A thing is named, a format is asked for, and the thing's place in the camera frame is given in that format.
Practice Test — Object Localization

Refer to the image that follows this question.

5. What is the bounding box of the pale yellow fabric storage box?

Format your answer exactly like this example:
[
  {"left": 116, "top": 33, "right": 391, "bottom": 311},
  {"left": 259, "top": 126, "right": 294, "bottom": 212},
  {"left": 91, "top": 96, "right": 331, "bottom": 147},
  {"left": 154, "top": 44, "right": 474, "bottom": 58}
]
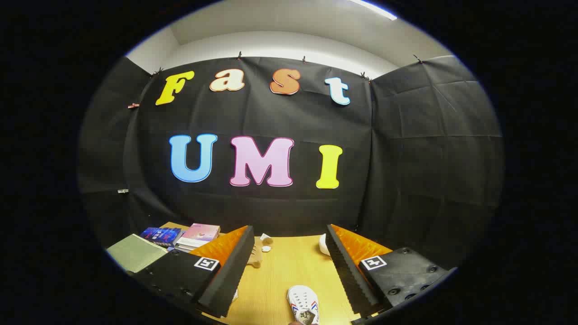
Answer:
[{"left": 107, "top": 233, "right": 168, "bottom": 274}]

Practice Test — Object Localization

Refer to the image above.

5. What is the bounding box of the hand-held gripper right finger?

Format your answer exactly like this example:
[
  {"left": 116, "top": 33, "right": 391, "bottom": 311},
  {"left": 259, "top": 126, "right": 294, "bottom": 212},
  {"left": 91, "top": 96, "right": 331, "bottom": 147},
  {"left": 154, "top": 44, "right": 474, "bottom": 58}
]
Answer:
[{"left": 325, "top": 223, "right": 457, "bottom": 322}]

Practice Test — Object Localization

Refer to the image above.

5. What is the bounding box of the brown plush toy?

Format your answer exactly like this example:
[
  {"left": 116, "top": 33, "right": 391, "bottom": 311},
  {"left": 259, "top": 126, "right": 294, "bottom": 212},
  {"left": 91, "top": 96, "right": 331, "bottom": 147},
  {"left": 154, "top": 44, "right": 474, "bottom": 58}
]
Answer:
[{"left": 246, "top": 233, "right": 274, "bottom": 269}]

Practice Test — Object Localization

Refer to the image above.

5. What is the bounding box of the pink book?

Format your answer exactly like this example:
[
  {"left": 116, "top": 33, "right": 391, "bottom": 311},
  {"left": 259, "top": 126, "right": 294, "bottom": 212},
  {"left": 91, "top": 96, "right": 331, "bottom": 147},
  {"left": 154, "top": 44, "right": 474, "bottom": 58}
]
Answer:
[{"left": 180, "top": 223, "right": 221, "bottom": 245}]

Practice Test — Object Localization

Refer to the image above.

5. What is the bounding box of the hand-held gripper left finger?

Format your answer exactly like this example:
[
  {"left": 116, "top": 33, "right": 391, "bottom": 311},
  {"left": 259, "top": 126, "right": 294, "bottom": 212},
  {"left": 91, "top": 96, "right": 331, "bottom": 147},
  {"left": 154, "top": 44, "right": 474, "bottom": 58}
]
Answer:
[{"left": 129, "top": 225, "right": 256, "bottom": 319}]

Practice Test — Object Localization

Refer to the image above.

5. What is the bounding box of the dark blue book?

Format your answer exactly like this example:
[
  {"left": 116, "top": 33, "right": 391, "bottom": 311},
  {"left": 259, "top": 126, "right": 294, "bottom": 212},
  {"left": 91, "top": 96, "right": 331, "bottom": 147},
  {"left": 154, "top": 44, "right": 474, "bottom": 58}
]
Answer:
[{"left": 140, "top": 227, "right": 182, "bottom": 248}]

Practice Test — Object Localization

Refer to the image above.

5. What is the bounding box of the black backdrop cloth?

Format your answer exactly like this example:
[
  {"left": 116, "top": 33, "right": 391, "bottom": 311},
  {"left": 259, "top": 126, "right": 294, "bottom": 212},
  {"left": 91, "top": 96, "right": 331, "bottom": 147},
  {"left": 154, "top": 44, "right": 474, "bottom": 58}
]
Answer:
[{"left": 78, "top": 55, "right": 504, "bottom": 271}]

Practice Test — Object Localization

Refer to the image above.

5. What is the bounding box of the grey book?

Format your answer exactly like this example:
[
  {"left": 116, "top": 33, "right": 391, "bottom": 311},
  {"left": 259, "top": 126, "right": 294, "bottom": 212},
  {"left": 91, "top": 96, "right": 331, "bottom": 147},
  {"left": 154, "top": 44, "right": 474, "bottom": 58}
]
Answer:
[{"left": 174, "top": 239, "right": 216, "bottom": 251}]

